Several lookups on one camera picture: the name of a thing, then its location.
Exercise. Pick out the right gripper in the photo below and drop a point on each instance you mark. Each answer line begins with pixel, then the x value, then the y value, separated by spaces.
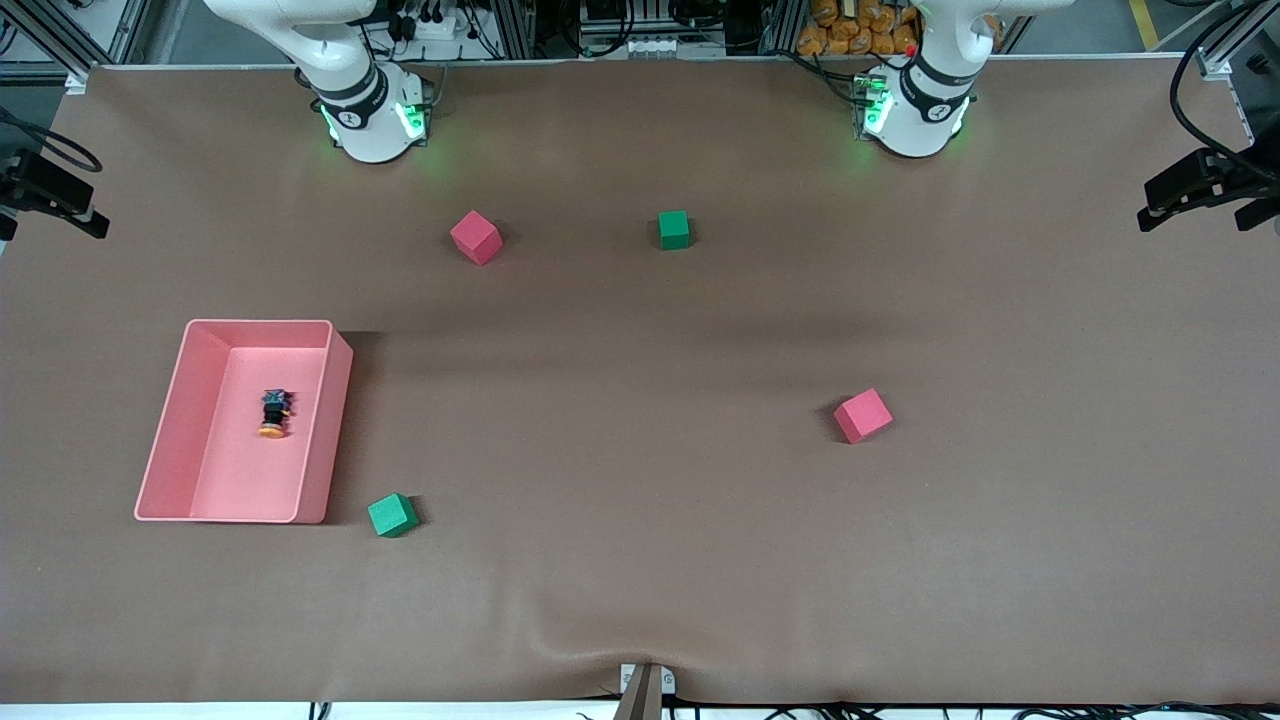
pixel 38 188

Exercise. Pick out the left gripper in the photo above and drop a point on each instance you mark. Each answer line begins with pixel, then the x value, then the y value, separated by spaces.
pixel 1183 187

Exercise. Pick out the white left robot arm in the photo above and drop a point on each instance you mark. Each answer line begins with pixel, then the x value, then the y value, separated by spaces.
pixel 920 125

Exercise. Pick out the pink plastic bin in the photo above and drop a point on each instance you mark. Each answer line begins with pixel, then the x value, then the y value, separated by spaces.
pixel 250 450

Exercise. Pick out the pink foam cube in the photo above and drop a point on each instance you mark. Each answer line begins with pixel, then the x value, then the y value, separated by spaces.
pixel 475 238
pixel 863 416

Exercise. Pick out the orange snack bag pile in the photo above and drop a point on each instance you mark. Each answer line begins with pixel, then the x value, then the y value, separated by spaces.
pixel 850 35

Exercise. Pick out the white power strip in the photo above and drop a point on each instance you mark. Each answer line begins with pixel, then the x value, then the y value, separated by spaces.
pixel 440 27

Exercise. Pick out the green foam cube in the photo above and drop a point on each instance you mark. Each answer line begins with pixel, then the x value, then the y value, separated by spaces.
pixel 391 516
pixel 674 230

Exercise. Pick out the brown table mat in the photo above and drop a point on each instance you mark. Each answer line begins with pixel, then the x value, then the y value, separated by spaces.
pixel 640 560

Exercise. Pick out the aluminium frame profile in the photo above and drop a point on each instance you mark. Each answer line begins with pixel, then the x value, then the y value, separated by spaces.
pixel 60 45
pixel 1215 65

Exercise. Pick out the grey metal camera bracket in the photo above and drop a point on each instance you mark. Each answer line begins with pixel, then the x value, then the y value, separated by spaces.
pixel 645 695

